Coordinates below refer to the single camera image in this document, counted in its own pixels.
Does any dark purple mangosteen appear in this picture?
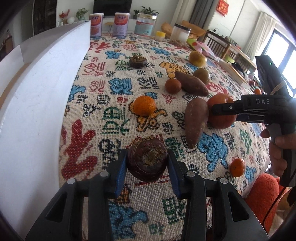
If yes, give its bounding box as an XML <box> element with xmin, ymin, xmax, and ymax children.
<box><xmin>127</xmin><ymin>136</ymin><xmax>168</xmax><ymax>182</ymax></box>

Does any person's right hand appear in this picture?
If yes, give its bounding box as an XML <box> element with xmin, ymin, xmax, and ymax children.
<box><xmin>269</xmin><ymin>133</ymin><xmax>296</xmax><ymax>177</ymax></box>

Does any near brown sweet potato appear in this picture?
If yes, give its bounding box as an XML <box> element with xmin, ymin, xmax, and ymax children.
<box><xmin>185</xmin><ymin>98</ymin><xmax>209</xmax><ymax>149</ymax></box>

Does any brown sweet potato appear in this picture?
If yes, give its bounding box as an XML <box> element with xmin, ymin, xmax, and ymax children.
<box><xmin>175</xmin><ymin>71</ymin><xmax>209</xmax><ymax>97</ymax></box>
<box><xmin>185</xmin><ymin>98</ymin><xmax>209</xmax><ymax>149</ymax></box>

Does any orange cover book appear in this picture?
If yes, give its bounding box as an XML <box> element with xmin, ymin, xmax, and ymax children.
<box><xmin>218</xmin><ymin>60</ymin><xmax>249</xmax><ymax>87</ymax></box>

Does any orange fuzzy stool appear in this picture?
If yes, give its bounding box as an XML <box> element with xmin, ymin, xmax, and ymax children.
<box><xmin>245</xmin><ymin>173</ymin><xmax>283</xmax><ymax>223</ymax></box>

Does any brown kiwi fruit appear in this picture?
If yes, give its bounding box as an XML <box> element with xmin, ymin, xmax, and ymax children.
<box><xmin>193</xmin><ymin>68</ymin><xmax>211</xmax><ymax>85</ymax></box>

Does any far brown sweet potato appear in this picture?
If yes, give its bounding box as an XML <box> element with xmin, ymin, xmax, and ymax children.
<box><xmin>175</xmin><ymin>71</ymin><xmax>209</xmax><ymax>97</ymax></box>

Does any small orange tangerine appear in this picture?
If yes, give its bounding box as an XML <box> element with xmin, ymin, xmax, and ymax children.
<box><xmin>229</xmin><ymin>158</ymin><xmax>245</xmax><ymax>177</ymax></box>

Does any wooden chair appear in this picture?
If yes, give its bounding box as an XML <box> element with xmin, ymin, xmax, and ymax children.
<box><xmin>203</xmin><ymin>30</ymin><xmax>256</xmax><ymax>73</ymax></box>

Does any yellow brown pear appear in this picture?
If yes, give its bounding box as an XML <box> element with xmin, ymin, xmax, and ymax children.
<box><xmin>189</xmin><ymin>51</ymin><xmax>207</xmax><ymax>68</ymax></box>

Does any small dark orange fruit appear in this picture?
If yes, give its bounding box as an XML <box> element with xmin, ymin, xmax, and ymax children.
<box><xmin>165</xmin><ymin>79</ymin><xmax>182</xmax><ymax>94</ymax></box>

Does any orange cushion chair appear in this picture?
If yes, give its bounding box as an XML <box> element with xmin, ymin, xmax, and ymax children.
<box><xmin>161</xmin><ymin>20</ymin><xmax>206</xmax><ymax>39</ymax></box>

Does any large orange tangerine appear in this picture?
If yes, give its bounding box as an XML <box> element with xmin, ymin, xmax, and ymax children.
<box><xmin>133</xmin><ymin>95</ymin><xmax>156</xmax><ymax>117</ymax></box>

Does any clear jar black lid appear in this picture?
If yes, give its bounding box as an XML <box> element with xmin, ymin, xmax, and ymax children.
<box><xmin>170</xmin><ymin>24</ymin><xmax>191</xmax><ymax>45</ymax></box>

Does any small yellow lid jar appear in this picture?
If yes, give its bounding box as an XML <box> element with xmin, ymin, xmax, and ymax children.
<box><xmin>154</xmin><ymin>31</ymin><xmax>166</xmax><ymax>41</ymax></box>

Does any far dark mangosteen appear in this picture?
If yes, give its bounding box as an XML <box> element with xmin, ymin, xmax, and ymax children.
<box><xmin>129</xmin><ymin>55</ymin><xmax>147</xmax><ymax>69</ymax></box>

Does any patterned woven tablecloth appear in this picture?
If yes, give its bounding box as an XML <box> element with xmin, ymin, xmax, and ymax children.
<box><xmin>59</xmin><ymin>34</ymin><xmax>269</xmax><ymax>195</ymax></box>

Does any glass jar gold lid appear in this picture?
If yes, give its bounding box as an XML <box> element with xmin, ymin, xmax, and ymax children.
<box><xmin>134</xmin><ymin>13</ymin><xmax>157</xmax><ymax>39</ymax></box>

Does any green potted plant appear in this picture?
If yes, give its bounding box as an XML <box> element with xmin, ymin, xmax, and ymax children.
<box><xmin>140</xmin><ymin>6</ymin><xmax>159</xmax><ymax>16</ymax></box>

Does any right red white can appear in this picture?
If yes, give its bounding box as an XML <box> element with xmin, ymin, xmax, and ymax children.
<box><xmin>112</xmin><ymin>13</ymin><xmax>130</xmax><ymax>38</ymax></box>

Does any red white can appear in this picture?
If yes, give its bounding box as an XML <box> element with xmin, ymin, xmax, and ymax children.
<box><xmin>89</xmin><ymin>13</ymin><xmax>104</xmax><ymax>38</ymax></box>
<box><xmin>112</xmin><ymin>13</ymin><xmax>130</xmax><ymax>38</ymax></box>

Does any white cardboard box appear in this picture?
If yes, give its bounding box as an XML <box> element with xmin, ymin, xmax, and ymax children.
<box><xmin>1</xmin><ymin>21</ymin><xmax>90</xmax><ymax>240</ymax></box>

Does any black television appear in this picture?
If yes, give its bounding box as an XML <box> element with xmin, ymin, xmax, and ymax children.
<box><xmin>93</xmin><ymin>0</ymin><xmax>132</xmax><ymax>17</ymax></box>

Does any left red white can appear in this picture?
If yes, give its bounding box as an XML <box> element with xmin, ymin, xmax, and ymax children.
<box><xmin>89</xmin><ymin>13</ymin><xmax>104</xmax><ymax>38</ymax></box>

